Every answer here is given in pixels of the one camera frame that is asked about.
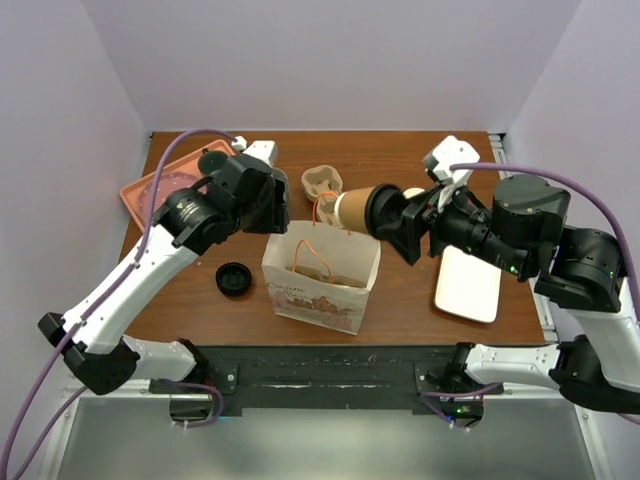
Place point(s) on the cardboard two-cup carrier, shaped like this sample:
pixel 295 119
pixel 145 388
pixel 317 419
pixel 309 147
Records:
pixel 322 185

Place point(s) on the white rectangular plate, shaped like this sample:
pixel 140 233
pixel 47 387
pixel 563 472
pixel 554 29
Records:
pixel 467 287

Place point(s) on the cream paper takeout bag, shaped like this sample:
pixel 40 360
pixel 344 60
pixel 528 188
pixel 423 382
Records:
pixel 328 249

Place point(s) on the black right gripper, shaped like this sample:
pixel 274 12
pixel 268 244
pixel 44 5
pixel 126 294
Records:
pixel 426 211

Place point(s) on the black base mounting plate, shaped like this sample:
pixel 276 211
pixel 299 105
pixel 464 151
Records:
pixel 340 377

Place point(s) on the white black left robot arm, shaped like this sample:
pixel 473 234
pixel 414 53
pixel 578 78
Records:
pixel 246 193

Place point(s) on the brown paper coffee cup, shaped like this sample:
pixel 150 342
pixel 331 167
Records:
pixel 350 208

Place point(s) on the dark green mug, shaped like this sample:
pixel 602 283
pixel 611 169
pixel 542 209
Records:
pixel 211 161

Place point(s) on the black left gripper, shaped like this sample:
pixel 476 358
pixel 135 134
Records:
pixel 277 217

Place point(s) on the pink rectangular tray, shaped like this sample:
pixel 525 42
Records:
pixel 187 164

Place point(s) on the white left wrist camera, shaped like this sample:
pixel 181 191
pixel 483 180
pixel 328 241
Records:
pixel 264 150

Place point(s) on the pink polka dot plate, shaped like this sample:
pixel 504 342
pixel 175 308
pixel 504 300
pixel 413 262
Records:
pixel 168 183

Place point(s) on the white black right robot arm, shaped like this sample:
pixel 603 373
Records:
pixel 581 270

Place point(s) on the black plastic cup lid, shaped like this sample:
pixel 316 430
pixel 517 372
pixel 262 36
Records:
pixel 383 211

